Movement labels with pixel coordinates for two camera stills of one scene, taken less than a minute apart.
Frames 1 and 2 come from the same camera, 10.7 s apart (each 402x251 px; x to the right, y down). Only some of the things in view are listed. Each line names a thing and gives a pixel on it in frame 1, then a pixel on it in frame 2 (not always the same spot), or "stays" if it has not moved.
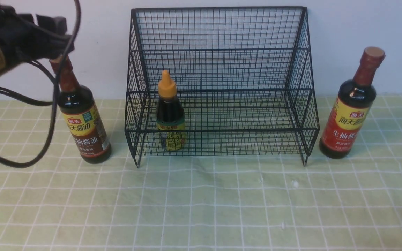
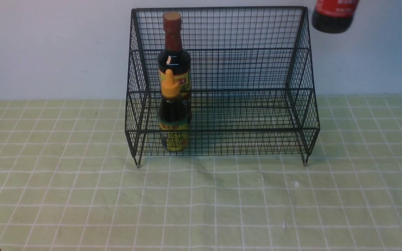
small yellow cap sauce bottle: [170, 115] stays
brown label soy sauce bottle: [81, 110] → [173, 57]
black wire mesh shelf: [220, 82] stays
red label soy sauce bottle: [352, 104] → [334, 16]
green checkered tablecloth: [35, 193] stays
